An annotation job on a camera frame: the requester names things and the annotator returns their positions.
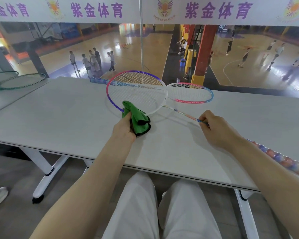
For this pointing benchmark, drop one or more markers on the person's left hand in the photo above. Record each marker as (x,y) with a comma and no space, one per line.
(123,130)

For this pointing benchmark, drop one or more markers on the person's right hand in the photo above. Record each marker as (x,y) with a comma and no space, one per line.
(221,134)

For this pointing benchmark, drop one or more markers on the green black cleaning cloth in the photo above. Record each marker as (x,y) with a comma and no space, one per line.
(134,114)

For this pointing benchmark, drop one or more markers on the pink blue badminton racket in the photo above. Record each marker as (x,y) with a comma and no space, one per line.
(189,93)

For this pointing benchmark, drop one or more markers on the purple pink badminton racket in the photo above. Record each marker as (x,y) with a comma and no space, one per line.
(286,161)

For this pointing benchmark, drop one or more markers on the person's right forearm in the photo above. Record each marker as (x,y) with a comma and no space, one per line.
(276,186)

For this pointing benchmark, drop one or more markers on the person's left forearm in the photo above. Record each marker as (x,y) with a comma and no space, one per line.
(89,191)

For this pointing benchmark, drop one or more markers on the person's white trousers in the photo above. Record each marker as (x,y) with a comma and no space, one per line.
(134,211)

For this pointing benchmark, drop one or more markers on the green badminton racket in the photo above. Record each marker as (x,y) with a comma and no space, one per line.
(2,77)
(22,81)

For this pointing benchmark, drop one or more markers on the white table leg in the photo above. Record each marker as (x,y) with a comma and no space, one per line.
(87,165)
(248,216)
(46,179)

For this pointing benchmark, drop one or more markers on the group of distant people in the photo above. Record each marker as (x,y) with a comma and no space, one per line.
(93,60)

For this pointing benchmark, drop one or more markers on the blue bin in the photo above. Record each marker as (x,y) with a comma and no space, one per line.
(182,62)

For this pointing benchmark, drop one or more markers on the red pillar with yellow base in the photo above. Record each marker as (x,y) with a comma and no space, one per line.
(204,52)

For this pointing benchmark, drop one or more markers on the metal window mullion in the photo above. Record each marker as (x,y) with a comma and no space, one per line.
(141,47)

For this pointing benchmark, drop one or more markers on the white banner with purple print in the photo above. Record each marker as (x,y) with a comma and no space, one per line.
(139,12)

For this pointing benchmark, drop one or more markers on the yellow padded post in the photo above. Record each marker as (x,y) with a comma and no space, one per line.
(189,59)

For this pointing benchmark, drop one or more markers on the dark hoop post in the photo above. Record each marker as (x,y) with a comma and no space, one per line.
(37,62)

